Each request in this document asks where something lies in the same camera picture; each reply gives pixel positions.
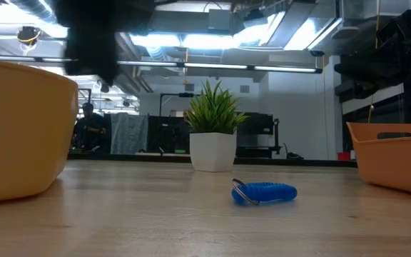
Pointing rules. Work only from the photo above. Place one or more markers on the small black object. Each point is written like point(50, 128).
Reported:
point(293, 156)

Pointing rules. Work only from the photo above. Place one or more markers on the black printer machine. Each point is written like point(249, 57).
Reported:
point(259, 125)

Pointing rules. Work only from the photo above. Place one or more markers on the dark monitor panel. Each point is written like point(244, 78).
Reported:
point(162, 132)

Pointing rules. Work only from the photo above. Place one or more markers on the orange plastic bin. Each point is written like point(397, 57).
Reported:
point(394, 164)

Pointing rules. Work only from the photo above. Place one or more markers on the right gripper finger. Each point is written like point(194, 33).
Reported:
point(369, 68)

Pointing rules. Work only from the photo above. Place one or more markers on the black ceiling dome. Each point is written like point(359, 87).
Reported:
point(28, 34)

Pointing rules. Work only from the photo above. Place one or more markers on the grey cloth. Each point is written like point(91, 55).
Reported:
point(127, 135)

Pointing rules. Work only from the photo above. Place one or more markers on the long light bar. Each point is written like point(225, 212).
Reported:
point(284, 69)

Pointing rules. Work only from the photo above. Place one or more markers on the black spot lamp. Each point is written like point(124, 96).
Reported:
point(105, 87)

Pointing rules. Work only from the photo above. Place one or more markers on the grey wall vent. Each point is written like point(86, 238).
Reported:
point(189, 88)
point(244, 89)

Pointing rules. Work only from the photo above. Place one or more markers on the artificial plant in white pot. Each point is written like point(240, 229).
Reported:
point(212, 153)

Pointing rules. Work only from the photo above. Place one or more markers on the person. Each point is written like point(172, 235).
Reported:
point(89, 128)

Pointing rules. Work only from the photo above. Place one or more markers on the yellow plastic bin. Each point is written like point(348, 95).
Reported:
point(20, 135)

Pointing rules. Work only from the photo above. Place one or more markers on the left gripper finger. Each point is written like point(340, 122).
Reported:
point(95, 57)

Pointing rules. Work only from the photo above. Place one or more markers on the black table frame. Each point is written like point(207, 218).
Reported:
point(298, 162)

